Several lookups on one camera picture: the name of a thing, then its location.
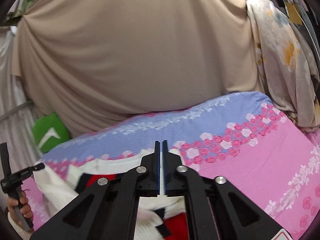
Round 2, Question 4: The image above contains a white red black knit sweater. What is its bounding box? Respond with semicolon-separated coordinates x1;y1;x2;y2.
34;149;187;239

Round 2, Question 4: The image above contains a person's left hand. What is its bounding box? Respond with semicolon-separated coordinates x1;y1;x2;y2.
6;189;34;222

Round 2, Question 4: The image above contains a green plush pillow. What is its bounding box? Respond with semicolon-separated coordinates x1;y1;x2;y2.
31;113;71;153

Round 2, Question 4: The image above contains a silver satin curtain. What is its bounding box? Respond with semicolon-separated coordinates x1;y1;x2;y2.
1;27;41;172

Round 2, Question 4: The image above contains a pink floral bed sheet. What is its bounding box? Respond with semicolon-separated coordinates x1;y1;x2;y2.
25;92;319;239

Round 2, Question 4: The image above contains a floral cream hanging cloth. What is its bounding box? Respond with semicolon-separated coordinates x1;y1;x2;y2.
246;0;319;132

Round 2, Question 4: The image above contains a beige draped curtain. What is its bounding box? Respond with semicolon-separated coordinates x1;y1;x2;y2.
12;0;262;137

